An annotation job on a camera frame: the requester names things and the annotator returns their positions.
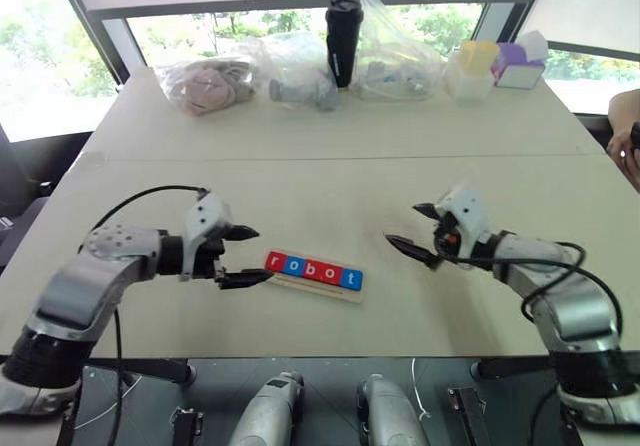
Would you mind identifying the person's bare hand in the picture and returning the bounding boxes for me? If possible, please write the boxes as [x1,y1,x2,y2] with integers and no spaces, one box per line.
[606,128,640,175]

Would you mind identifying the silver right robot leg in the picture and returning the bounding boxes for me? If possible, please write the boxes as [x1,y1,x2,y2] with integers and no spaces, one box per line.
[355,373,432,446]

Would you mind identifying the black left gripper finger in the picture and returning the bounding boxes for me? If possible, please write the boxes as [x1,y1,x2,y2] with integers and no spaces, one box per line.
[222,223,262,244]
[219,267,276,291]

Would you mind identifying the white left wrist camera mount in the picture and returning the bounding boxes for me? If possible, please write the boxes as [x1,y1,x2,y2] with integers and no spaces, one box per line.
[179,190,235,283]

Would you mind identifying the silver robot leg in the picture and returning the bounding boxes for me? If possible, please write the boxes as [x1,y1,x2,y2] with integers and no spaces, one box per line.
[355,373,432,446]
[231,369,307,446]

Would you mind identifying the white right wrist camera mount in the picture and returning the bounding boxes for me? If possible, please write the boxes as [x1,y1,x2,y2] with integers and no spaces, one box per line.
[432,184,495,261]

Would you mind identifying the wooden letter tray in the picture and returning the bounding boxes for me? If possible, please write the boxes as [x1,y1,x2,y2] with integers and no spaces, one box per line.
[263,264,365,305]

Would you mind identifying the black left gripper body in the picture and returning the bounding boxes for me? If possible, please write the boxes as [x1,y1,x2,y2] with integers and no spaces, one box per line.
[191,237,229,288]

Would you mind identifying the narrow white roller blind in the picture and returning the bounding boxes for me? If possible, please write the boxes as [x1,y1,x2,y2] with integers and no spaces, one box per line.
[517,0,640,60]

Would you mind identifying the black travel tumbler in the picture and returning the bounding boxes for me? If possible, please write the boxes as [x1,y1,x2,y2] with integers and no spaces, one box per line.
[324,0,363,90]

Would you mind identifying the purple tissue box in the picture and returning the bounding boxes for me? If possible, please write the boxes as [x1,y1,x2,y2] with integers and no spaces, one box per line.
[490,41,547,90]

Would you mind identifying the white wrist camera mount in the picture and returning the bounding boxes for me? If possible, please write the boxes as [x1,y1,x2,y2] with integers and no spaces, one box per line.
[179,190,235,283]
[432,184,495,261]

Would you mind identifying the white floor cable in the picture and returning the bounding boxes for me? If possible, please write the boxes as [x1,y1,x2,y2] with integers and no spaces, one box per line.
[74,371,144,435]

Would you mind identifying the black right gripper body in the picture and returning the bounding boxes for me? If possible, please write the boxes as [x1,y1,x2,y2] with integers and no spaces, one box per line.
[430,213,461,271]

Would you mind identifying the clear plastic bag with parts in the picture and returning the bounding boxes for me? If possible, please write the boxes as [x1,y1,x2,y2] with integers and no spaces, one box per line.
[354,0,450,103]

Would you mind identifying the black office chair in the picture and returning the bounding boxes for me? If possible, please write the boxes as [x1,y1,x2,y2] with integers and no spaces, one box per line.
[0,124,57,272]

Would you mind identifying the black metal floor bracket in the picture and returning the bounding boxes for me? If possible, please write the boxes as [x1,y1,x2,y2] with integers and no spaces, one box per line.
[171,405,206,446]
[446,386,488,446]

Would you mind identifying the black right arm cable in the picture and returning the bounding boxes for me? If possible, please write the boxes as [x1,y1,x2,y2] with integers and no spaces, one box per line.
[438,239,625,340]

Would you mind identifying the plastic bag with pink plush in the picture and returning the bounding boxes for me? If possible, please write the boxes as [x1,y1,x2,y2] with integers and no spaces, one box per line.
[153,57,262,117]

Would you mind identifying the white tissue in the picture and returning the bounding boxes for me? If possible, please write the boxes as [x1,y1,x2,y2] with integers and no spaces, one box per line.
[514,29,551,63]

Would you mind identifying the thin white floor cord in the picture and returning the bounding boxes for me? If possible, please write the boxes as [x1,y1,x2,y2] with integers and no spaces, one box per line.
[409,357,432,421]

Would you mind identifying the black table leg foot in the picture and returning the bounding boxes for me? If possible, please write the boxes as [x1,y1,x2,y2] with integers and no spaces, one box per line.
[81,357,197,386]
[471,357,554,380]

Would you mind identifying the white plastic container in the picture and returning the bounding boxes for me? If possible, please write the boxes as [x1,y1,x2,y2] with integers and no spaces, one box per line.
[442,48,496,103]

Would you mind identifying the yellow plastic cup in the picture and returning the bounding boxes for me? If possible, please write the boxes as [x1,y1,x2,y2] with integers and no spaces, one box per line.
[458,40,501,75]

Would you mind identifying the silver left robot leg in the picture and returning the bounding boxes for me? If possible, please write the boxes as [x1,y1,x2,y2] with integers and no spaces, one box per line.
[231,369,307,446]

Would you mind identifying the plastic bag with grey toy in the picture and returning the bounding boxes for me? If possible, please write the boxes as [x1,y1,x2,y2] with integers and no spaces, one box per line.
[248,32,342,114]

